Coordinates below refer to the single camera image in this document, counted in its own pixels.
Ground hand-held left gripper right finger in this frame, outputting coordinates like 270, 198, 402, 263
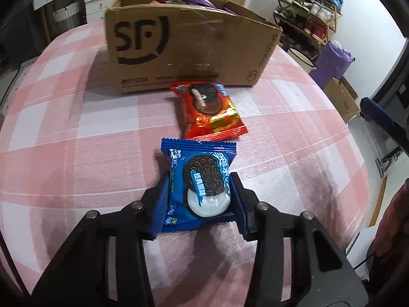
230, 172, 369, 307

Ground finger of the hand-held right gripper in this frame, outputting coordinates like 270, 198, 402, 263
359, 97, 409, 154
374, 149, 405, 180

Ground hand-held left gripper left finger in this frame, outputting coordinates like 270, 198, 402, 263
30, 173, 170, 307

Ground blue cookie packet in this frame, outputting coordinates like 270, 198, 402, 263
153, 137, 238, 233

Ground red cookie packet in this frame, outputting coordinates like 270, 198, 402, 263
169, 81, 249, 140

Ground brown cardboard box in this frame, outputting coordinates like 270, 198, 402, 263
105, 0, 283, 95

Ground person's right forearm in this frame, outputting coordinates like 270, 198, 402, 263
367, 179, 409, 282

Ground dark patterned box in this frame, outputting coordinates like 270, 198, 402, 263
340, 78, 360, 101

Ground large printed cardboard box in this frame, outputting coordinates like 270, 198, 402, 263
324, 77, 361, 124

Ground purple bag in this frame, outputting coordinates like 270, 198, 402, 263
308, 40, 355, 90

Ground cream waste bin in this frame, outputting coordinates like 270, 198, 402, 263
288, 47, 317, 74

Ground wooden shoe rack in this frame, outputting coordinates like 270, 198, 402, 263
273, 0, 342, 61

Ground pink plaid tablecloth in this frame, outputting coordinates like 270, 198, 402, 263
0, 22, 373, 307

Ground dotted rug striped border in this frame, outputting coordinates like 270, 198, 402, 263
0, 56, 39, 119

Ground woven laundry basket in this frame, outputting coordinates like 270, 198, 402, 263
51, 2, 80, 36

